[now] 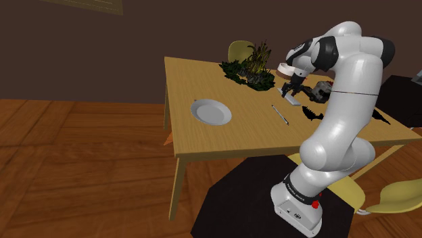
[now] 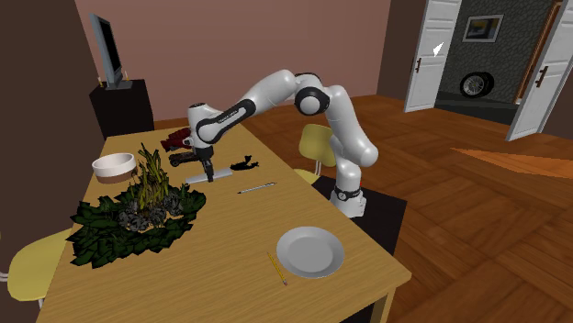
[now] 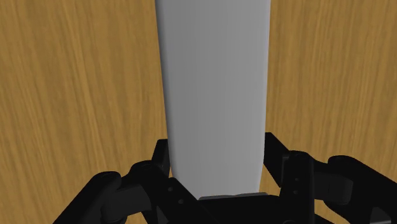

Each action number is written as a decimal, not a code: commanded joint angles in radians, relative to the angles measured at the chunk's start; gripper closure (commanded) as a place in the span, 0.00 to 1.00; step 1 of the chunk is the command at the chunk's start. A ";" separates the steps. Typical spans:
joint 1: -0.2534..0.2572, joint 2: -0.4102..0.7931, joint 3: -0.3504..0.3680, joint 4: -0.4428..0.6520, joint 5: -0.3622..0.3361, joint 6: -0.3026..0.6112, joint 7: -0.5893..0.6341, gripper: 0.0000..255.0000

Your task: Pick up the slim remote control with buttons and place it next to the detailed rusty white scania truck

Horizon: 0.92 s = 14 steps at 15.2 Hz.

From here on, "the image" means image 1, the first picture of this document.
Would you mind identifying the flat white remote control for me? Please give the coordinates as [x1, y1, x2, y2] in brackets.
[277, 87, 302, 108]

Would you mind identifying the white and brown bowl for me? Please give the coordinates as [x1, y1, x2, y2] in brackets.
[275, 62, 298, 80]

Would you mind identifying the grey and dark small appliance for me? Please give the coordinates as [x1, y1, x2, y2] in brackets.
[301, 79, 333, 105]

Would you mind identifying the silver pen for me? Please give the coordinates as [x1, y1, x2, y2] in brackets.
[271, 104, 290, 126]

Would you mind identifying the black jagged flat object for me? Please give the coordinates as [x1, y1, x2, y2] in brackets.
[301, 105, 392, 126]

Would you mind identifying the green potted plant arrangement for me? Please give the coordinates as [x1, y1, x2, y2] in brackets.
[218, 39, 277, 93]

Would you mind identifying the wooden table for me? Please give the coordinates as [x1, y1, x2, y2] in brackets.
[163, 56, 422, 222]

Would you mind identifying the white plate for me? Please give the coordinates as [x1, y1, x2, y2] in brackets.
[190, 99, 233, 126]

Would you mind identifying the dark cabinet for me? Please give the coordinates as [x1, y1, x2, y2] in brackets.
[375, 70, 422, 130]

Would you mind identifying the black robot stand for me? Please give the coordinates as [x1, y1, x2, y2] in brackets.
[190, 153, 356, 238]

